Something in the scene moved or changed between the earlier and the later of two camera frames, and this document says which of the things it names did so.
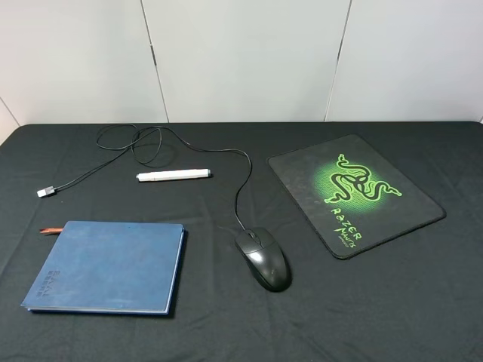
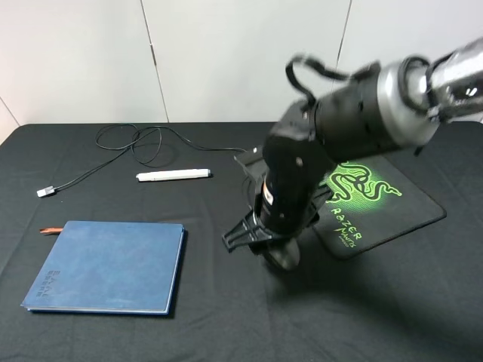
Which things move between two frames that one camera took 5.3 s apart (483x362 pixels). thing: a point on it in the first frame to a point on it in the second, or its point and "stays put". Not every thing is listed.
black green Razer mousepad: x=355 y=197 stays put
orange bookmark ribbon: x=51 y=230 stays put
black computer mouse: x=263 y=254 to x=287 y=256
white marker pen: x=174 y=175 stays put
